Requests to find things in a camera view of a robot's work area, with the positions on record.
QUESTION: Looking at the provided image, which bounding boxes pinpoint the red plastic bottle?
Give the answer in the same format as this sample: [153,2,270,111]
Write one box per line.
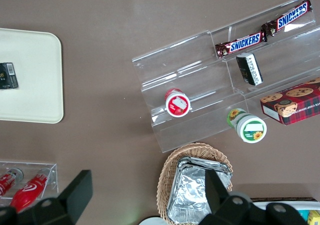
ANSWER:
[0,167,25,198]
[9,167,54,213]

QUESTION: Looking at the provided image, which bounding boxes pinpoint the white round plate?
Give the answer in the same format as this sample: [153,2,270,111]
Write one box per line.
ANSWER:
[138,216,167,225]

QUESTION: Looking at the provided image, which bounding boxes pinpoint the foil wrapped sandwich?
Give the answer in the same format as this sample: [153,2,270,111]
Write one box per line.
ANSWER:
[166,166,233,222]
[176,156,234,183]

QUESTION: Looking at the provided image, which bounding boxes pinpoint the black box with barcode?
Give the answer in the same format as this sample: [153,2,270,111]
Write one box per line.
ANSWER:
[0,62,20,91]

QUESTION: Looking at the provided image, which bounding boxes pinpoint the yellow packaged item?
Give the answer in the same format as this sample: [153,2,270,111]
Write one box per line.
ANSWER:
[306,209,320,225]

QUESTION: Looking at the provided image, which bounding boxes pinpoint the red tartan cookie box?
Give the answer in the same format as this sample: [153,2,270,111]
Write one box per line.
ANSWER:
[259,76,320,126]

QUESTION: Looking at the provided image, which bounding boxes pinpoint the Snickers chocolate bar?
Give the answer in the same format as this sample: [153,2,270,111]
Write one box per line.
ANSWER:
[214,31,269,60]
[261,0,313,38]

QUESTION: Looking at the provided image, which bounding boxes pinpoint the clear acrylic tiered display shelf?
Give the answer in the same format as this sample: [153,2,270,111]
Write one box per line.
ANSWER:
[131,0,320,154]

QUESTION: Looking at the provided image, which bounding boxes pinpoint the cream plastic tray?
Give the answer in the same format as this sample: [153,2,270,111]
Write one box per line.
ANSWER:
[0,27,65,124]

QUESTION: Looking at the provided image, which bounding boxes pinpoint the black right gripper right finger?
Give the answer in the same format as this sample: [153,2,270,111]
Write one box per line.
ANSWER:
[199,169,309,225]

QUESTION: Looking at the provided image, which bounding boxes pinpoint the clear acrylic bottle box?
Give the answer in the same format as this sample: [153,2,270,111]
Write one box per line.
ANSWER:
[0,161,60,206]

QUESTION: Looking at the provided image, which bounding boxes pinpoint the white plastic bin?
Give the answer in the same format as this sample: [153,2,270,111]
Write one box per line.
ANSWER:
[251,201,320,225]

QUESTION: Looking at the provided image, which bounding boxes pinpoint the green sunflower yogurt cup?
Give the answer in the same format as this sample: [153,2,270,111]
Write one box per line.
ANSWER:
[226,108,268,144]

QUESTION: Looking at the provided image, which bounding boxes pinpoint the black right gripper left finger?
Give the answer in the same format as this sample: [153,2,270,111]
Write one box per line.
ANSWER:
[31,169,94,225]

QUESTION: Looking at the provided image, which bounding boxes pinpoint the black box with white side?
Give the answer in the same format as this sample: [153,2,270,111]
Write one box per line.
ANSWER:
[235,52,264,87]

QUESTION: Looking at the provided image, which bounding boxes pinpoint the woven wicker basket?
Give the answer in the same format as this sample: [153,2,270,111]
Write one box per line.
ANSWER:
[156,141,234,222]

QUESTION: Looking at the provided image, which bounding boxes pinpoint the red lid yogurt cup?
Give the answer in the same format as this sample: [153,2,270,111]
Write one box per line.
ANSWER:
[164,88,193,118]

